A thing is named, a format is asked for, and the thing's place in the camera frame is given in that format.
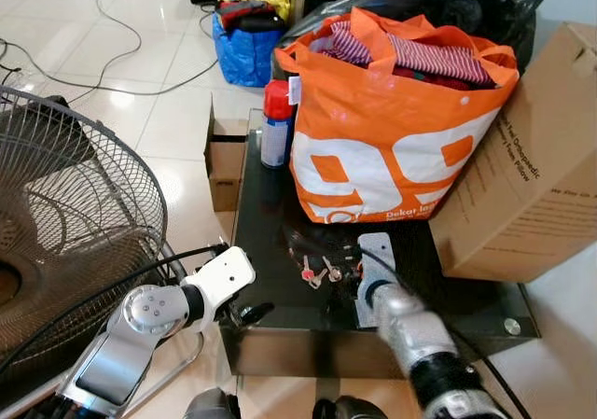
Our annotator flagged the key bunch with red tags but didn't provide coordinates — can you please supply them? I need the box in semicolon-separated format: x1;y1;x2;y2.
298;254;344;291

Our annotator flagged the black glass low table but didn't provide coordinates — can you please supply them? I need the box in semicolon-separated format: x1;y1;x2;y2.
218;128;543;380

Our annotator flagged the dark left robot leg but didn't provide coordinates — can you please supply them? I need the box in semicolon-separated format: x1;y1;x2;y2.
181;387;245;419

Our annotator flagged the dark robot leg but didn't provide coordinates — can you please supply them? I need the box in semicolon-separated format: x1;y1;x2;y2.
311;395;389;419
181;387;245;419

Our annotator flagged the small open cardboard box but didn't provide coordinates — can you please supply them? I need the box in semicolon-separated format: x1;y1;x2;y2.
204;95;251;214

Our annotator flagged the orange white shopping bag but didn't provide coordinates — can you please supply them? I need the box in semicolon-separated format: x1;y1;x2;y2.
272;7;521;226

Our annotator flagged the spray can with red cap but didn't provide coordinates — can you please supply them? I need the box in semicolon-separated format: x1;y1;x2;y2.
260;78;299;169

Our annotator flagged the dark right robot leg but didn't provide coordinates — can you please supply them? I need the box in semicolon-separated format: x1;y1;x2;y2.
311;395;389;419

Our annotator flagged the grey metal floor fan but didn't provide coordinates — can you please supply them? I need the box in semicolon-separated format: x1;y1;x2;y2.
0;85;208;418

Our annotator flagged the large brown cardboard box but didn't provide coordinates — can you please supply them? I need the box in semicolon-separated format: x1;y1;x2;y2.
428;21;597;284

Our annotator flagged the blue plastic bag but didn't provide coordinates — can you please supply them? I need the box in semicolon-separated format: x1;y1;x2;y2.
211;10;286;90

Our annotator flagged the red white striped cloth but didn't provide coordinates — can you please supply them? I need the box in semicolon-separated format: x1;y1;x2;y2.
322;21;500;91

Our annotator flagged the yellow red clothes pile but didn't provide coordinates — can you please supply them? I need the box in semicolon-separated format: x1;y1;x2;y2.
216;0;293;34

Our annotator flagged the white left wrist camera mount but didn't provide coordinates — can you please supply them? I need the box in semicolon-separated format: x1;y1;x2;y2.
182;246;257;332

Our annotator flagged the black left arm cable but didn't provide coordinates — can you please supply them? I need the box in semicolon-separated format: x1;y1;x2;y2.
0;244;230;375

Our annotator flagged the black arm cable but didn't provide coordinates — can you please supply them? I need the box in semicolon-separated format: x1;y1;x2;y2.
358;249;510;419
0;244;230;375

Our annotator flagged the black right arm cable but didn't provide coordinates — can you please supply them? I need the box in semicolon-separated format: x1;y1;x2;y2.
358;249;510;419

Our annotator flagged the grey floor cable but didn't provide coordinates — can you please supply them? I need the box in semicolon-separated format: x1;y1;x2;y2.
0;0;221;100

